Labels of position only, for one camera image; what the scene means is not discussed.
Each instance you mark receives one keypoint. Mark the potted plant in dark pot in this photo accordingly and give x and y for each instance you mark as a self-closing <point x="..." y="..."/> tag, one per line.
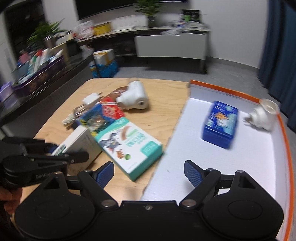
<point x="150" y="9"/>

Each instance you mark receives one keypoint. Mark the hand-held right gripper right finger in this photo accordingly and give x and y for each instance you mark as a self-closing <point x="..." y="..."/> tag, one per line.
<point x="193" y="173"/>

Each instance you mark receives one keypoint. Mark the blue rectangular cartoon box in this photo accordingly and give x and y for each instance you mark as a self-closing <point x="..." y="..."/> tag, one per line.
<point x="219" y="124"/>

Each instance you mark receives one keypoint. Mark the white barcode box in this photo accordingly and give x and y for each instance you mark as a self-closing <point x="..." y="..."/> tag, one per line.
<point x="78" y="142"/>

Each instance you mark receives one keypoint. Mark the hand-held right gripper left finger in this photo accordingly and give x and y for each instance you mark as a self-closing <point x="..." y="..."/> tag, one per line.
<point x="105" y="173"/>

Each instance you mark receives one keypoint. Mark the dark blue curtain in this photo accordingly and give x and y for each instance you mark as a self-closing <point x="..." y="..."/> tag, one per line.
<point x="277" y="58"/>

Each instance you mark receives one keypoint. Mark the black green printed box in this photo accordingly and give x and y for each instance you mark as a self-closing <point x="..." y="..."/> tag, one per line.
<point x="190" y="15"/>

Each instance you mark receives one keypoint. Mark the cardboard box on floor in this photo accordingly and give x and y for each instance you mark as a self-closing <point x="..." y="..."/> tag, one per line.
<point x="104" y="56"/>

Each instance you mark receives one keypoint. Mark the brown leather case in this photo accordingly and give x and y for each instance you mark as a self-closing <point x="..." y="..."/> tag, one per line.
<point x="116" y="92"/>

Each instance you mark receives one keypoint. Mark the red blue playing card box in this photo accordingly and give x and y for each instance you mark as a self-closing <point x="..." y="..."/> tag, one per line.
<point x="101" y="115"/>

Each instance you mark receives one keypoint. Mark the person's left hand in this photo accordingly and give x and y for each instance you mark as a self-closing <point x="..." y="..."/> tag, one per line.
<point x="10" y="199"/>

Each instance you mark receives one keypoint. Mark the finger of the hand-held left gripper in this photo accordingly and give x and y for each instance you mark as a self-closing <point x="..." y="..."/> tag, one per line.
<point x="27" y="144"/>
<point x="74" y="157"/>

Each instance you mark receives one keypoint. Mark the teal cartoon bandage box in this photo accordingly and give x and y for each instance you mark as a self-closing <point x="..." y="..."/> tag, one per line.
<point x="129" y="148"/>

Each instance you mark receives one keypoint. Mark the blue plastic bag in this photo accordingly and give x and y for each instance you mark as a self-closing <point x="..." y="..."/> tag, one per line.
<point x="105" y="69"/>

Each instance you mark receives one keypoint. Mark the white PVC pipe fitting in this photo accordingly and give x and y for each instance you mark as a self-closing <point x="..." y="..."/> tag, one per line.
<point x="263" y="118"/>

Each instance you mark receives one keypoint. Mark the clear plastic bag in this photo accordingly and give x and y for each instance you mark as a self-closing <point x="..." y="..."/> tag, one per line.
<point x="172" y="30"/>

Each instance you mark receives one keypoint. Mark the white cabinet drawer front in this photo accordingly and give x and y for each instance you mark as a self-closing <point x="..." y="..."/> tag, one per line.
<point x="170" y="47"/>

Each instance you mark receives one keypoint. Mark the white cardboard box orange rim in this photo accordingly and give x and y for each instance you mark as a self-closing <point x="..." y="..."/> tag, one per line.
<point x="208" y="166"/>

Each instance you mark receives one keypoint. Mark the purple patterned tin box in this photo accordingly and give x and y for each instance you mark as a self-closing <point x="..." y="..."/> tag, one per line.
<point x="39" y="77"/>

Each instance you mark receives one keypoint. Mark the low television cabinet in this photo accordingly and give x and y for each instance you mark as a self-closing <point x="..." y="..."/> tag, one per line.
<point x="120" y="44"/>

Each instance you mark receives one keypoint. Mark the black wall television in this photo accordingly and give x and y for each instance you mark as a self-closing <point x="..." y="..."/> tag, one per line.
<point x="104" y="8"/>

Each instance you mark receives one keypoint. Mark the white plastic bag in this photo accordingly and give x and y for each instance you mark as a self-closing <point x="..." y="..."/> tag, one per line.
<point x="84" y="29"/>

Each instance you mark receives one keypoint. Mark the white router with antennas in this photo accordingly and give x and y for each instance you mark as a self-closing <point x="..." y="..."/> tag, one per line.
<point x="129" y="23"/>

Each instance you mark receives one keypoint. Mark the yellow box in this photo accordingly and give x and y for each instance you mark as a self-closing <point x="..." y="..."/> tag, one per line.
<point x="103" y="29"/>

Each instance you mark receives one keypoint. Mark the potted plant in steel cup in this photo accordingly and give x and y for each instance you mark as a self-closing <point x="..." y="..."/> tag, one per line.
<point x="46" y="31"/>

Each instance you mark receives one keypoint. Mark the white charger adapter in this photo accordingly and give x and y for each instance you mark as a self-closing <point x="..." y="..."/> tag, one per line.
<point x="91" y="100"/>

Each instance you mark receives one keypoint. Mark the dark glass coffee table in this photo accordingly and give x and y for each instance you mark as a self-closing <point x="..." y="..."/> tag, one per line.
<point x="46" y="92"/>

